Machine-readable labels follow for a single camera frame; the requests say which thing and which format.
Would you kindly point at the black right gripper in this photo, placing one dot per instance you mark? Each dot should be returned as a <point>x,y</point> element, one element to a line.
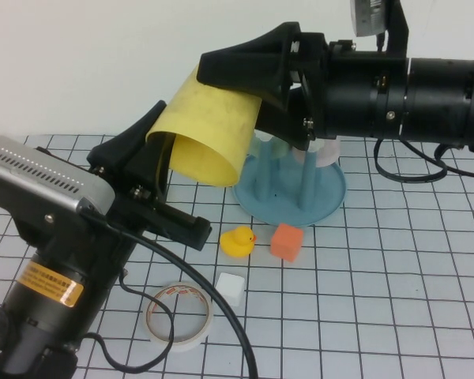
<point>359,94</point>

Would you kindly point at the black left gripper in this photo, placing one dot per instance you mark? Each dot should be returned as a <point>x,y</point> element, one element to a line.
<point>174,225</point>

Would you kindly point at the yellow plastic cup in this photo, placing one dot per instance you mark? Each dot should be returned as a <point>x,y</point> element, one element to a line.
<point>213,114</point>

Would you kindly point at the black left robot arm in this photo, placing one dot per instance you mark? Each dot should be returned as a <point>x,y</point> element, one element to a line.
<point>31,323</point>

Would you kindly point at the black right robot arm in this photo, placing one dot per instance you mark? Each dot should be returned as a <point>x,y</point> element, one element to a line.
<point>446,102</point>

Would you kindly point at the pale pink plastic cup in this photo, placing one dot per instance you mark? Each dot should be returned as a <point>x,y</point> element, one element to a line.
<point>326,156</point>

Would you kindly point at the blue cup stand with pegs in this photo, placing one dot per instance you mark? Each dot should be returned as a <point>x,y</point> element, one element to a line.
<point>284,205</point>

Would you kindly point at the yellow rubber duck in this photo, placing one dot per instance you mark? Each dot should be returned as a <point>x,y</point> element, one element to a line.
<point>236,245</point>

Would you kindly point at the orange foam cube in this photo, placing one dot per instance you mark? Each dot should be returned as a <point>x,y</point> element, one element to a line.
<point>286,242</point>

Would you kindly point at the white foam cube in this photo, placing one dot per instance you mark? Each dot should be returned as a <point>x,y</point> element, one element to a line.
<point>231,290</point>

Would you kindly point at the white adhesive tape roll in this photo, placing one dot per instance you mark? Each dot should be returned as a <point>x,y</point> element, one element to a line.
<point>181,345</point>

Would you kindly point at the grey checked tablecloth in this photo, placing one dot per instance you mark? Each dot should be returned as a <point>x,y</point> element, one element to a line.
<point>379,276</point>

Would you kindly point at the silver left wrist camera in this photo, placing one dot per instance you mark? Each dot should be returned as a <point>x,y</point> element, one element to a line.
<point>31,173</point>

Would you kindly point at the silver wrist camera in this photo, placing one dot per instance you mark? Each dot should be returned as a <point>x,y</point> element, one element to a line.
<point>367,16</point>
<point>31,173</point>

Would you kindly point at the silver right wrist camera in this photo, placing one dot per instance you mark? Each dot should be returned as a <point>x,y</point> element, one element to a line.
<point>367,16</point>

